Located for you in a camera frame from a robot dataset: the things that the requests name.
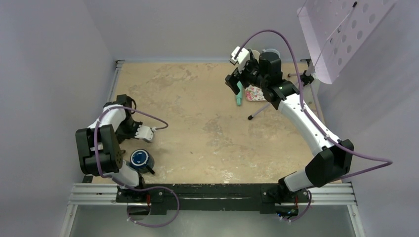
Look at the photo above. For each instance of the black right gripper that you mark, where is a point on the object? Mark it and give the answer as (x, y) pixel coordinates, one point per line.
(251, 63)

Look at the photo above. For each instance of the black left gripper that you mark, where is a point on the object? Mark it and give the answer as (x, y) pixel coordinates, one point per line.
(119, 131)

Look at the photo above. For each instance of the grey white mug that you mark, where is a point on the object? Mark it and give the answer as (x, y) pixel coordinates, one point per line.
(272, 50)

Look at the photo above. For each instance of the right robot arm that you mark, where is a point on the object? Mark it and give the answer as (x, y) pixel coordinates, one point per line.
(332, 156)

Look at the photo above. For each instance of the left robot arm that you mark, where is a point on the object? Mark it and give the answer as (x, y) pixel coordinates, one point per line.
(98, 145)

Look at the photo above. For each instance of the green mug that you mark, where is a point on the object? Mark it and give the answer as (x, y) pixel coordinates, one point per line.
(254, 54)

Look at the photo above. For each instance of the dark blue mug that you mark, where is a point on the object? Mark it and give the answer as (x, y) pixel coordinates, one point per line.
(142, 161)

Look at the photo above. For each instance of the teal toy microphone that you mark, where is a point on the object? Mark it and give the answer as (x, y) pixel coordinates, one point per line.
(239, 96)

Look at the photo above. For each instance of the floral pattern tray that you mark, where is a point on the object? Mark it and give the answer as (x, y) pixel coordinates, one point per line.
(254, 94)

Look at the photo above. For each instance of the lilac music stand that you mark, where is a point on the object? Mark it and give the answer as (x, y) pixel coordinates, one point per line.
(335, 29)

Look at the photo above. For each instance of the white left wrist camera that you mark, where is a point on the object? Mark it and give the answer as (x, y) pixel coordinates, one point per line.
(145, 133)

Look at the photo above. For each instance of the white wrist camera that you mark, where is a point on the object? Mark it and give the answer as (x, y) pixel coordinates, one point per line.
(240, 57)
(145, 133)

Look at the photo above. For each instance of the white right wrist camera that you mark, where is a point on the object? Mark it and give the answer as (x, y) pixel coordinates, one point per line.
(240, 57)

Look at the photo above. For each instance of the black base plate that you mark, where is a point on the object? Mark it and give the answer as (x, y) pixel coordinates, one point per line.
(263, 198)

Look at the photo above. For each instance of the aluminium frame rail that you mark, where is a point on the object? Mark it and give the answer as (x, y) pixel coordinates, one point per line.
(209, 140)

